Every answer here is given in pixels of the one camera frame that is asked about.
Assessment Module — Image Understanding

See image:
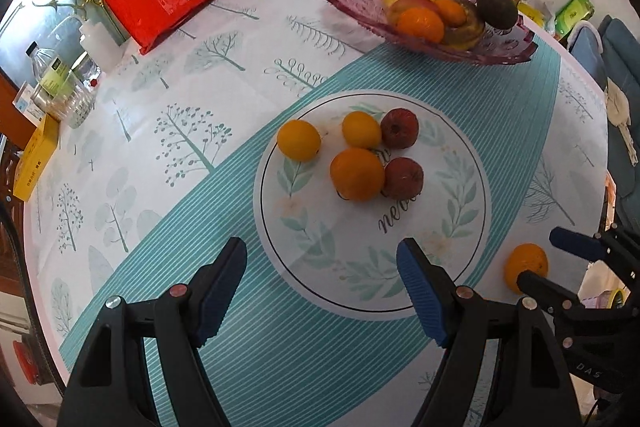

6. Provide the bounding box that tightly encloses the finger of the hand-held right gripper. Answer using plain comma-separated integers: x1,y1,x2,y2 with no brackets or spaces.
549,227,626,280
516,270,623,350

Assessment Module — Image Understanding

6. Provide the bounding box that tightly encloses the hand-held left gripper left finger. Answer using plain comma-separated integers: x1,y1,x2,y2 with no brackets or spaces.
57,237,248,427

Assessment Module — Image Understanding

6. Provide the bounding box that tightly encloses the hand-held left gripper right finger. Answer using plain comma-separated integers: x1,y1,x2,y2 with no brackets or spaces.
396,238,571,427

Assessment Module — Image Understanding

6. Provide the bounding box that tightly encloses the orange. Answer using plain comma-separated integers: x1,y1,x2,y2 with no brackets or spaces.
342,111,383,149
504,243,548,294
395,8,446,45
277,120,322,163
329,148,386,202
434,0,468,28

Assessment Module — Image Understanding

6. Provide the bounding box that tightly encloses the small red fruit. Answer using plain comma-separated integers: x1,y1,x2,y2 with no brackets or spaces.
381,108,420,150
383,157,425,201

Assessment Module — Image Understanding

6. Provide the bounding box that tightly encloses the overripe brown banana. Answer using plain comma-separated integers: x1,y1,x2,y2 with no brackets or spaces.
440,0,487,50

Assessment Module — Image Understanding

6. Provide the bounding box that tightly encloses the dark avocado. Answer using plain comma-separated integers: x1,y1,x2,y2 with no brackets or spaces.
475,0,518,30

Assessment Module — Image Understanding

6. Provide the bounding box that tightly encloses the red apple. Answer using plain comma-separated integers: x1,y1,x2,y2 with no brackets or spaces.
387,0,443,28

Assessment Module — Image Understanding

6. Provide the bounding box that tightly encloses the tree print tablecloth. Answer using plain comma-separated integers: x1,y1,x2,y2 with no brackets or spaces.
22,0,608,413

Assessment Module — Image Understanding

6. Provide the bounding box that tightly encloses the beige soft object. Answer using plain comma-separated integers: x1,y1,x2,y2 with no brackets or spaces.
602,82,640,165

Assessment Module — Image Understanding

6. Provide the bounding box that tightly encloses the blue sofa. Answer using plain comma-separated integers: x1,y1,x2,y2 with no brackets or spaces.
570,14,640,198

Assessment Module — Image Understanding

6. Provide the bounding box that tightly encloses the yellow tissue box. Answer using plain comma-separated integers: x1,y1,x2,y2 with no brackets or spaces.
12,114,61,202

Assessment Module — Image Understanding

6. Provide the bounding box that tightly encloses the green packet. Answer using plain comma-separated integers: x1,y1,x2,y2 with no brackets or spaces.
555,0,596,32

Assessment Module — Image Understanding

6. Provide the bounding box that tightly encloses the yellow cardboard box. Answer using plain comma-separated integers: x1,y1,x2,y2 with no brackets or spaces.
517,0,556,28

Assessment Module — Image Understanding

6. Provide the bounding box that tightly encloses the clear glass cup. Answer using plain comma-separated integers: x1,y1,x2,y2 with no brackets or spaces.
50,77,98,130

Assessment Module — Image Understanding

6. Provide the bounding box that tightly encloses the small printed card box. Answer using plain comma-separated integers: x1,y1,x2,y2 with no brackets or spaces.
12,82,43,125

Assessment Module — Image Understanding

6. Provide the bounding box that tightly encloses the white squeeze bottle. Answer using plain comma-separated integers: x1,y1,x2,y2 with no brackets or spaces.
77,19,123,72

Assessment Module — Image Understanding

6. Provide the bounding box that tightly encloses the green label plastic bottle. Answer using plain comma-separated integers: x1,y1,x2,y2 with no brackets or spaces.
25,42,76,108

